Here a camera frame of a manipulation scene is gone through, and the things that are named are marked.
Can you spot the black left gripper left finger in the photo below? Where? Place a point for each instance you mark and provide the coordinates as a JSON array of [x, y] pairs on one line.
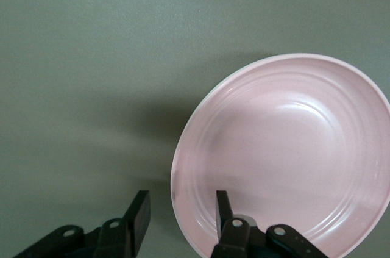
[[137, 224]]

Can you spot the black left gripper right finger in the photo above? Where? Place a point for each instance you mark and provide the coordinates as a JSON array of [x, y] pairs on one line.
[[231, 239]]

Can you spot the brown table cover sheet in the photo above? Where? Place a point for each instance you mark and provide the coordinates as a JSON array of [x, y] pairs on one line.
[[91, 56]]

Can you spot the pink plate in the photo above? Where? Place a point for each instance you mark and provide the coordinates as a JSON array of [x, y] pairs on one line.
[[289, 148]]

